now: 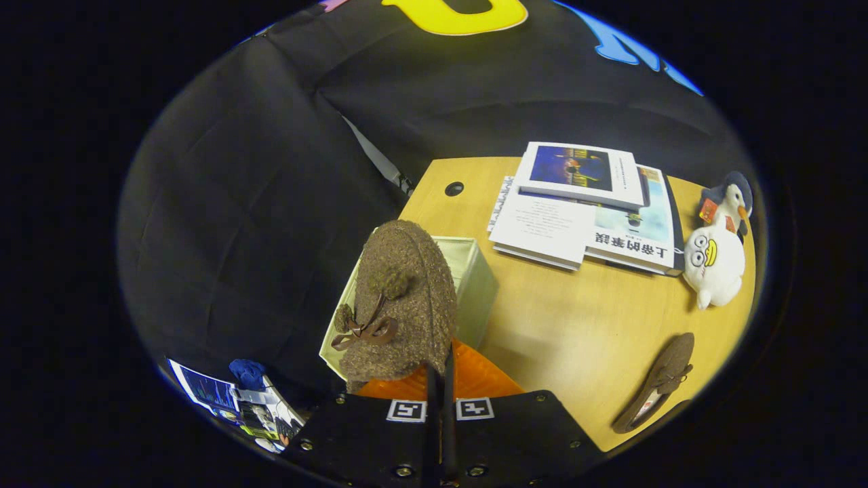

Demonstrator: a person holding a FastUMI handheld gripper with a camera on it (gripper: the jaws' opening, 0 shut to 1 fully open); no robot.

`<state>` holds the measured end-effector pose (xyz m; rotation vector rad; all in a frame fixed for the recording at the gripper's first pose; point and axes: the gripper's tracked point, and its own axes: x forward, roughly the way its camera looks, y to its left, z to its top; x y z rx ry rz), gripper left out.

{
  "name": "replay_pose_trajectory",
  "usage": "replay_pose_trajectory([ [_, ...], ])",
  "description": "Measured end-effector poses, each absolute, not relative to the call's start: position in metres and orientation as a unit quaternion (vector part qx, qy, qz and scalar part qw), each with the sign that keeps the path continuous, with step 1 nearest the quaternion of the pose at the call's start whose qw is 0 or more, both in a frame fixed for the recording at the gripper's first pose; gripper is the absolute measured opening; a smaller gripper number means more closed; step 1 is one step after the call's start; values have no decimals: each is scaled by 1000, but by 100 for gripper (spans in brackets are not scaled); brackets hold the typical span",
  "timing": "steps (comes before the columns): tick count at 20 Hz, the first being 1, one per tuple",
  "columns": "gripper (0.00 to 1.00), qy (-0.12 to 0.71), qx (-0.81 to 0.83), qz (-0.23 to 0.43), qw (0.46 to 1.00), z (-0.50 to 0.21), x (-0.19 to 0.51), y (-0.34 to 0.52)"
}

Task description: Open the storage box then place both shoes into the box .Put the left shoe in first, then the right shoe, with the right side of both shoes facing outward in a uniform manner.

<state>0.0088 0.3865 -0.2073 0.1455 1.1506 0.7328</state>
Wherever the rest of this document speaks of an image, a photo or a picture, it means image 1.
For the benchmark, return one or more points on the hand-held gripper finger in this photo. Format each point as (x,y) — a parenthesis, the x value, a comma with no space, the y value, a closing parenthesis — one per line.
(432,440)
(449,440)

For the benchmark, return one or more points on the brown fuzzy shoe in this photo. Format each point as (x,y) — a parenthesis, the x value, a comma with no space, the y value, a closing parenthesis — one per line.
(668,366)
(413,298)

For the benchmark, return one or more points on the cream fabric storage box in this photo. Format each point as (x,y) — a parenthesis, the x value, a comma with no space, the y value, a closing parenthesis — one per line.
(475,271)

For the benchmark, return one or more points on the blue cloth object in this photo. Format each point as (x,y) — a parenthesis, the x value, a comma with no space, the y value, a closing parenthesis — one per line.
(247,373)

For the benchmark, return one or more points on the book with sky cover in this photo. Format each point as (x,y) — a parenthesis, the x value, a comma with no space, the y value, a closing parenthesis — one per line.
(644,230)

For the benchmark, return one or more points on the white book with night photo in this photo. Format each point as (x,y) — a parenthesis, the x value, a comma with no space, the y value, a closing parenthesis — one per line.
(576,169)

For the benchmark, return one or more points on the black backdrop cloth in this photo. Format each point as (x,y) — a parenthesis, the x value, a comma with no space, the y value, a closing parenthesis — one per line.
(237,203)

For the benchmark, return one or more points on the white duck plush toy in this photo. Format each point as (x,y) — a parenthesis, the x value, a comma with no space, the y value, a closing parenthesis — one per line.
(715,271)

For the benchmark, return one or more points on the grey penguin plush toy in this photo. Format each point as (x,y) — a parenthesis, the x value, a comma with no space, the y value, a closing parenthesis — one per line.
(732,196)

